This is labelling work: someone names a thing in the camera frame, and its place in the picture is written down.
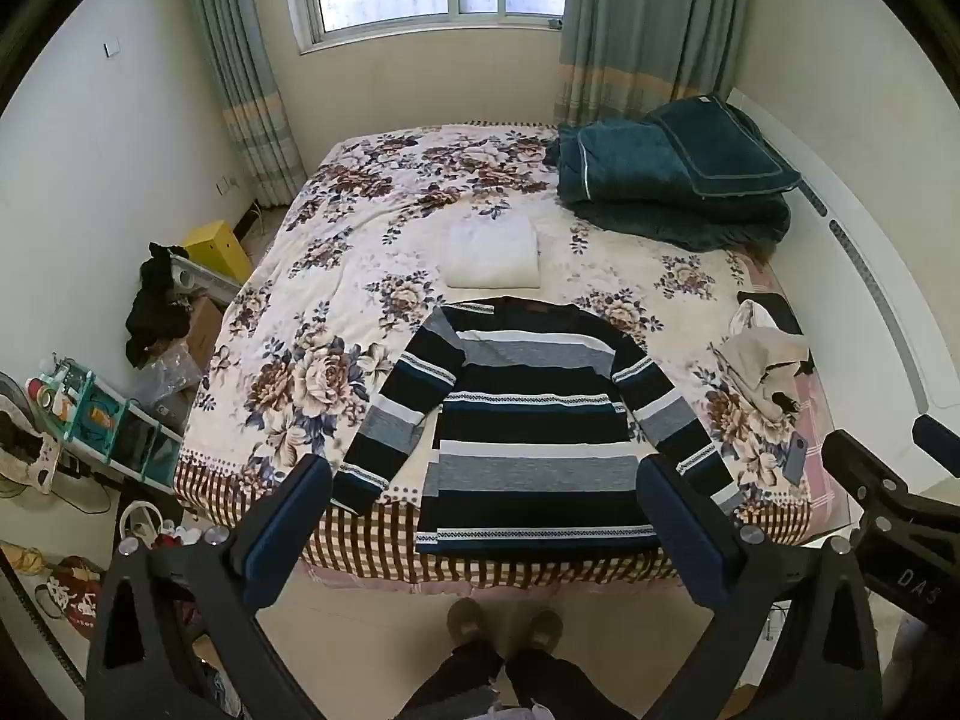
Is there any teal folded quilt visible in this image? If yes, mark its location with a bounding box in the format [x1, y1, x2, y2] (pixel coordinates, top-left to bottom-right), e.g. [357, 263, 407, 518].
[556, 118, 792, 252]

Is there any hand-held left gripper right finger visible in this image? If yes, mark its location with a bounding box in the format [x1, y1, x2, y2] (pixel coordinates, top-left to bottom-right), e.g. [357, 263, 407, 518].
[636, 456, 886, 720]

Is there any clear plastic bag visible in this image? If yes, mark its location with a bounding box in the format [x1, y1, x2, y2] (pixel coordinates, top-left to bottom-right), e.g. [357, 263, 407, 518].
[127, 341, 203, 421]

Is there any teal storage cart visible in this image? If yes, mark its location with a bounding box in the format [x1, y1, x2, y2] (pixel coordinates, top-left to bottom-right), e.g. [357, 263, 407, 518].
[30, 352, 185, 492]

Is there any grey-green striped curtain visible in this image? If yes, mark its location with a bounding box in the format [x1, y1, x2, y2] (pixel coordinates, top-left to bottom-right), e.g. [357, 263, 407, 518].
[553, 0, 740, 128]
[182, 0, 307, 209]

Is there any white bed headboard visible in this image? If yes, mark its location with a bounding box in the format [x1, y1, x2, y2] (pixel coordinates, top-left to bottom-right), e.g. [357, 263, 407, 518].
[724, 86, 938, 417]

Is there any person's left leg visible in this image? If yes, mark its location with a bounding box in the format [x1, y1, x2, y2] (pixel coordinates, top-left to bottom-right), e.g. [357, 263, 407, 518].
[401, 637, 505, 720]

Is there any white folded cloth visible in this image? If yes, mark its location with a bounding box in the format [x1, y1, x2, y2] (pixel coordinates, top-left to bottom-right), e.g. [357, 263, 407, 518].
[439, 219, 542, 290]

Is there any red printed bag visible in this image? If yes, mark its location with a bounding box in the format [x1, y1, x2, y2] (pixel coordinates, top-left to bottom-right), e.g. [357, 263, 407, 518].
[37, 555, 102, 638]

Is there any floral bed blanket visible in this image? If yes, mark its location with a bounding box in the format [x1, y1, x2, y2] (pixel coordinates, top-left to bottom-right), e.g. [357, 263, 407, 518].
[174, 120, 837, 590]

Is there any person's right leg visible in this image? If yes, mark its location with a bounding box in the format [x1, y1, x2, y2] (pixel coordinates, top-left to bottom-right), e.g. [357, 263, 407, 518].
[505, 649, 638, 720]

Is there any beige crumpled cloth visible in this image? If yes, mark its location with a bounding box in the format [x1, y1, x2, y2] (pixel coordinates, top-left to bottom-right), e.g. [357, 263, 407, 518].
[712, 300, 811, 421]

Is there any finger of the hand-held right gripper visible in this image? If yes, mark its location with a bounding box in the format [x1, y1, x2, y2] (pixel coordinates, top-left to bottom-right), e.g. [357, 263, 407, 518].
[821, 430, 912, 523]
[911, 414, 960, 478]

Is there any teal pillow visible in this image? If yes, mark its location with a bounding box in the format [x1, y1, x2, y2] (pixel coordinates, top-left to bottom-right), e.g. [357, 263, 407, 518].
[645, 96, 802, 200]

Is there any brown slipper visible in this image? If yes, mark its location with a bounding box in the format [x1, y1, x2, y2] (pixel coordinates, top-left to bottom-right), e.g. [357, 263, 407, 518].
[525, 610, 565, 650]
[446, 598, 492, 642]

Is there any white plastic container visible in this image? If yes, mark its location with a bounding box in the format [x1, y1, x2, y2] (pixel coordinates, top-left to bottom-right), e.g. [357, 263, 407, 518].
[120, 502, 162, 548]

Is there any yellow box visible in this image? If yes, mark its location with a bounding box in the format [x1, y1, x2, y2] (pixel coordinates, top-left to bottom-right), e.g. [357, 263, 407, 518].
[184, 220, 254, 280]

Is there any person's leg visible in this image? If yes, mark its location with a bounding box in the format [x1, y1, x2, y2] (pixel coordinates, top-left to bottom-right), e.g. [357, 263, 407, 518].
[505, 649, 638, 720]
[401, 637, 505, 720]

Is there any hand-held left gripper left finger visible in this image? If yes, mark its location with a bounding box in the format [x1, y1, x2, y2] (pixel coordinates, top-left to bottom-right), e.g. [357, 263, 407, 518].
[84, 454, 335, 720]

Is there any cardboard box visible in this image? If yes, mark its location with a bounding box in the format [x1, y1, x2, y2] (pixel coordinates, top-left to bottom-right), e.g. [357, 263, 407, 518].
[184, 296, 226, 368]

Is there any striped knit sweater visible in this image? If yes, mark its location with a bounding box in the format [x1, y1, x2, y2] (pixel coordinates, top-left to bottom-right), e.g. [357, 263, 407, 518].
[330, 298, 745, 557]

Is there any black hanging garment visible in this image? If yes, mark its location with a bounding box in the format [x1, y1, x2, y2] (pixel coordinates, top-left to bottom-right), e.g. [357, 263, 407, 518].
[124, 242, 192, 368]

